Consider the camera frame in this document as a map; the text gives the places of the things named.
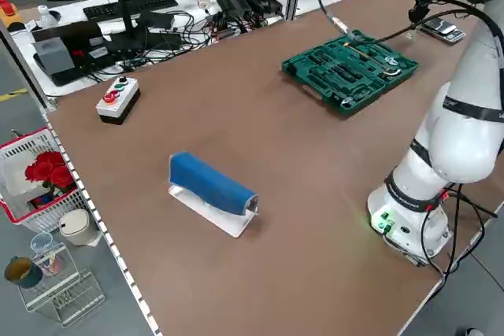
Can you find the green plastic toolbox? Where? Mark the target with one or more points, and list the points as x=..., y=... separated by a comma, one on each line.
x=327, y=76

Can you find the silver black digital scale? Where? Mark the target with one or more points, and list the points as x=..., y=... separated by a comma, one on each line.
x=443, y=29

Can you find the small white plastic bottle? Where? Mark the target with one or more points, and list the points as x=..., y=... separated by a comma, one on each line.
x=44, y=17

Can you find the blue folded cloth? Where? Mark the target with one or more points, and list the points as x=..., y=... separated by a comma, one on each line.
x=212, y=182

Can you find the grey desk box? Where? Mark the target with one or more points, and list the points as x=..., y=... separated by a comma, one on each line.
x=53, y=56

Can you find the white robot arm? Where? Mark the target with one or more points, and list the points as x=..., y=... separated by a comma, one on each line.
x=453, y=147

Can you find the small clear measuring cup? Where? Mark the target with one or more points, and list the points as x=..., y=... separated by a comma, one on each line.
x=411, y=33

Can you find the white black button box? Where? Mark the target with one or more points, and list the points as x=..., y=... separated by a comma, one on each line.
x=118, y=96

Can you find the red artificial roses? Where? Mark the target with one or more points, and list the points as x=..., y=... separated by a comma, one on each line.
x=49, y=170

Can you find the small white bin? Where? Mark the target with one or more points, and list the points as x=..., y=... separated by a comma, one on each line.
x=78, y=227

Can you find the black keyboard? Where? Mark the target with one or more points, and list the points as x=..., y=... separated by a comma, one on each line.
x=130, y=5

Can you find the silver adjustable wrench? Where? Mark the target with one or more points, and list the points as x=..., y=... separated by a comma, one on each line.
x=390, y=61

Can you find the white red shopping basket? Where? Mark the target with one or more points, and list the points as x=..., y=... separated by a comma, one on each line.
x=23, y=147

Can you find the yellow red toy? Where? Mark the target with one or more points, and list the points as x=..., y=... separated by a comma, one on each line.
x=10, y=13

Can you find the white metal stand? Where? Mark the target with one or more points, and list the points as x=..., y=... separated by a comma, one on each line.
x=220, y=222

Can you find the large clear measuring cup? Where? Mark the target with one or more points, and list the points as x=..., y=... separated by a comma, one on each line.
x=41, y=242

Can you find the dark teal mug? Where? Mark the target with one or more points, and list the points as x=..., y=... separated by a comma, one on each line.
x=21, y=273

